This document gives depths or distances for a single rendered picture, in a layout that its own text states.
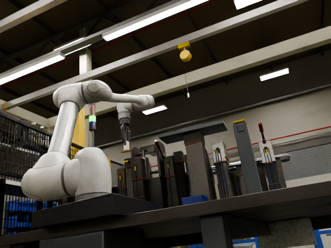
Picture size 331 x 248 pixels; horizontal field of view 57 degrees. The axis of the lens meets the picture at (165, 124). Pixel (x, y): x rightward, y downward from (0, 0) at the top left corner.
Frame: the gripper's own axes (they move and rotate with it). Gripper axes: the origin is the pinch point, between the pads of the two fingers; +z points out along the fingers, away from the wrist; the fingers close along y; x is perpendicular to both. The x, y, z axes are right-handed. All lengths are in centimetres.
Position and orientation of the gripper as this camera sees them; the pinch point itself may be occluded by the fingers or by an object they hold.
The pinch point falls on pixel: (126, 145)
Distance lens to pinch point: 226.7
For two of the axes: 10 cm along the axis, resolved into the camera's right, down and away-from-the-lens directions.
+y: 3.5, 3.1, 8.8
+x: -9.3, 2.3, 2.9
